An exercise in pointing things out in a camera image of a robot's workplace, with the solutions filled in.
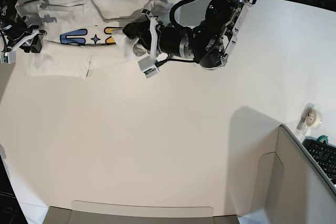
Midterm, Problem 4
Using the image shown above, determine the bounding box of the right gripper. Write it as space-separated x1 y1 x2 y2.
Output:
1 25 47 64

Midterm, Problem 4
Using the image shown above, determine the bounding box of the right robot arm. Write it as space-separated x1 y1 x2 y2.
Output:
1 0 47 64

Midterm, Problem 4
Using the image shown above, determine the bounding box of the grey cardboard box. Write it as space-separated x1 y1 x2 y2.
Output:
44 125 335 223

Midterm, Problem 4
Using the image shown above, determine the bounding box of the white printed t-shirt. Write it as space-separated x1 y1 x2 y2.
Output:
17 0 180 78

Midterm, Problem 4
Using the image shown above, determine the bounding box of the black computer keyboard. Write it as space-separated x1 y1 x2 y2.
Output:
302 138 335 185

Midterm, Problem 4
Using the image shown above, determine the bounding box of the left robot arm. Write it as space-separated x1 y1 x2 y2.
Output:
122 0 256 78

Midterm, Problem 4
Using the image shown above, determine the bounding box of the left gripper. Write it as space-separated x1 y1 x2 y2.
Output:
122 9 194 78

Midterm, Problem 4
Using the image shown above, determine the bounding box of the green tape roll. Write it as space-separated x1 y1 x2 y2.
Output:
317 135 329 145

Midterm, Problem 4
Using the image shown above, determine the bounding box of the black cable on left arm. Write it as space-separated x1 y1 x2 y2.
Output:
169 0 224 29

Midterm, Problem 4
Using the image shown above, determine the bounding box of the clear tape roll dispenser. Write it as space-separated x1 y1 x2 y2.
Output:
296 103 323 136

